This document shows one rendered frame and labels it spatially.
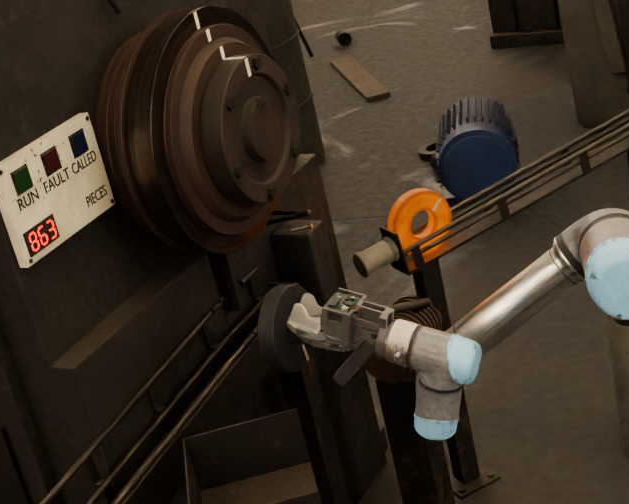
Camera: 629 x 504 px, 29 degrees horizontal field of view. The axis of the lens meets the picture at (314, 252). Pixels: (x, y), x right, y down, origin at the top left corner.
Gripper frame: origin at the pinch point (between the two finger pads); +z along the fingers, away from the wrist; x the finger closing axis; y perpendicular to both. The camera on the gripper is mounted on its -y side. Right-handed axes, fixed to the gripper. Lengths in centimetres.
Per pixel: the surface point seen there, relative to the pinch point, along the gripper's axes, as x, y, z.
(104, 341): 15.0, -4.8, 28.6
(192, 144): -8.1, 25.4, 22.9
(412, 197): -66, -9, 2
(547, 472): -72, -79, -36
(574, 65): -299, -68, 23
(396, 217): -62, -12, 4
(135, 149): -2.4, 25.0, 31.2
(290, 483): 16.1, -21.9, -9.2
